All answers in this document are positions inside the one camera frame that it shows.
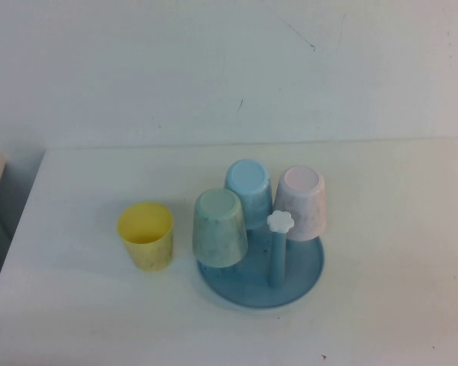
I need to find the yellow plastic cup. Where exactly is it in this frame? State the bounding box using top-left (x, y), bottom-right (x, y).
top-left (116, 201), bottom-right (175, 272)

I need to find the blue plastic cup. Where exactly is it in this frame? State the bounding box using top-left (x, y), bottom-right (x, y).
top-left (224, 159), bottom-right (273, 230)

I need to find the green plastic cup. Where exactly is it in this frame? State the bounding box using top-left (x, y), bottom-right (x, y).
top-left (192, 188), bottom-right (249, 268)

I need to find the pink plastic cup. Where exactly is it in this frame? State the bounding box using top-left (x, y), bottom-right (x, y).
top-left (271, 165), bottom-right (327, 243)

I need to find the blue round cup stand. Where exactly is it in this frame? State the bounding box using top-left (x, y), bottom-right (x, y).
top-left (196, 209), bottom-right (326, 310)

